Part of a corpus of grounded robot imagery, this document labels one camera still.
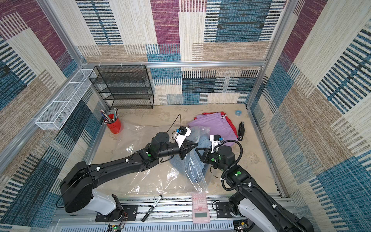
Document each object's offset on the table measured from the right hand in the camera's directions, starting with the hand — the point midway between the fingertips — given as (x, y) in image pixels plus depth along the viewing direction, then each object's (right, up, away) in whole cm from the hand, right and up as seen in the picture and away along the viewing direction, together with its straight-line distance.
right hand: (197, 151), depth 77 cm
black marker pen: (-23, -28, -3) cm, 37 cm away
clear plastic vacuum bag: (-14, -14, +2) cm, 20 cm away
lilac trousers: (+16, +13, +26) cm, 33 cm away
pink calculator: (+1, -28, -4) cm, 29 cm away
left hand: (0, +5, -6) cm, 7 cm away
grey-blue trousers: (-3, -6, -5) cm, 8 cm away
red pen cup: (-55, +12, +23) cm, 61 cm away
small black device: (+31, +9, +22) cm, 39 cm away
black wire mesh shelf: (-52, +41, +32) cm, 74 cm away
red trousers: (+22, +22, +34) cm, 46 cm away
